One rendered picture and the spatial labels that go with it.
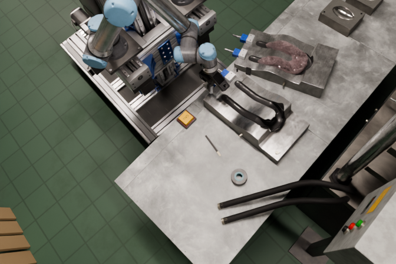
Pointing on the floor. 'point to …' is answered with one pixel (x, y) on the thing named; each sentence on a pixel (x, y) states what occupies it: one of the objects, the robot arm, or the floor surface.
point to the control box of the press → (356, 234)
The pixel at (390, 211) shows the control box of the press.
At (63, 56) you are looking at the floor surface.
